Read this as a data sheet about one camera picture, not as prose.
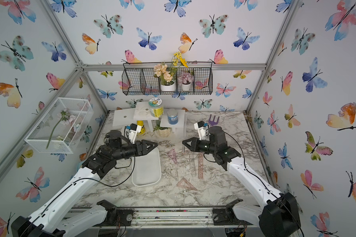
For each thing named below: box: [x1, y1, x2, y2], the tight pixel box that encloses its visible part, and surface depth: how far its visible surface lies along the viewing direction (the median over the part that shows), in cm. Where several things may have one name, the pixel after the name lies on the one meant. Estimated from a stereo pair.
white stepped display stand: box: [112, 101, 186, 133], surface depth 94 cm
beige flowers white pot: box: [153, 63, 176, 92], surface depth 84 cm
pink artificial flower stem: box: [45, 110, 69, 149], surface depth 69 cm
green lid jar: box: [148, 97, 165, 119], surface depth 84 cm
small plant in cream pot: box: [152, 124, 171, 138], surface depth 100 cm
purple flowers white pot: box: [177, 71, 194, 92], surface depth 93 cm
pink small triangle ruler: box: [175, 177, 199, 192], surface depth 86 cm
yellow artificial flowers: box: [173, 51, 189, 69], surface depth 84 cm
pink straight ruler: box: [197, 152, 204, 179], surface depth 93 cm
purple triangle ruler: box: [167, 148, 178, 164], surface depth 98 cm
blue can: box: [167, 108, 179, 125], surface depth 90 cm
